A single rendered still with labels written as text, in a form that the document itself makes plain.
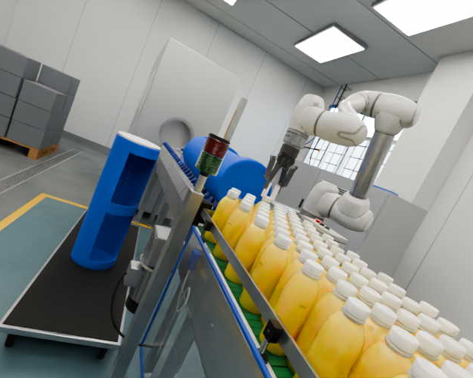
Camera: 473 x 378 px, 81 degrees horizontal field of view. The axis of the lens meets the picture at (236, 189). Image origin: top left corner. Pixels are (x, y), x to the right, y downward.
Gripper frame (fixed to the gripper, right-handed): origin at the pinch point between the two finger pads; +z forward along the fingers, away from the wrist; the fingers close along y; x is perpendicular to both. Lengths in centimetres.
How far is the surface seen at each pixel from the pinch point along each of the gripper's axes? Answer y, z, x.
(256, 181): -1.5, 0.2, -17.2
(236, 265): 22.7, 17.8, 36.8
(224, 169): 15.4, 0.5, -17.8
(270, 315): 23, 17, 57
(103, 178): 59, 41, -86
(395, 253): -194, 19, -66
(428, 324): -2, 5, 70
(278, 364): 20, 25, 62
